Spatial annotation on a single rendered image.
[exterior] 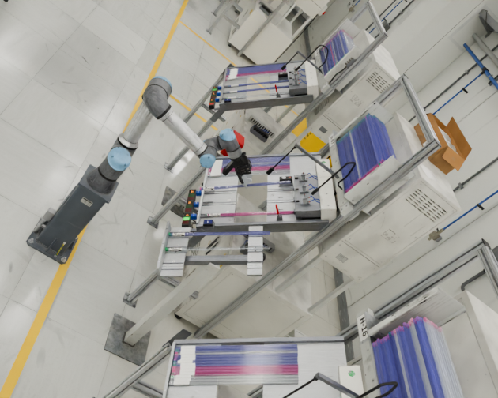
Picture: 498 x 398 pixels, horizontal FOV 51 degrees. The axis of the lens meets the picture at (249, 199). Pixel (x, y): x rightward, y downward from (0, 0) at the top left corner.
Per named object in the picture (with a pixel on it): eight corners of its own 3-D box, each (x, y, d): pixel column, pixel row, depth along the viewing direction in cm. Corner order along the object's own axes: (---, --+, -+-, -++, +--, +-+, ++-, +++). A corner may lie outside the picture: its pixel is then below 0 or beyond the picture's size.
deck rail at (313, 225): (197, 234, 287) (195, 226, 284) (198, 232, 289) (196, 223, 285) (329, 230, 282) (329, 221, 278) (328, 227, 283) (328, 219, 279)
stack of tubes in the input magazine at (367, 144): (345, 192, 271) (384, 159, 258) (336, 141, 311) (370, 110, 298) (361, 205, 275) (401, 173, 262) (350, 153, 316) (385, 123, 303)
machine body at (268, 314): (168, 318, 330) (230, 264, 300) (184, 243, 386) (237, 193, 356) (248, 362, 353) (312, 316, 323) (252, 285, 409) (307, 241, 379)
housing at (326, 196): (321, 230, 284) (321, 208, 276) (315, 178, 323) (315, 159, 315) (336, 229, 283) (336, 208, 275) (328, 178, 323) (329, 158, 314)
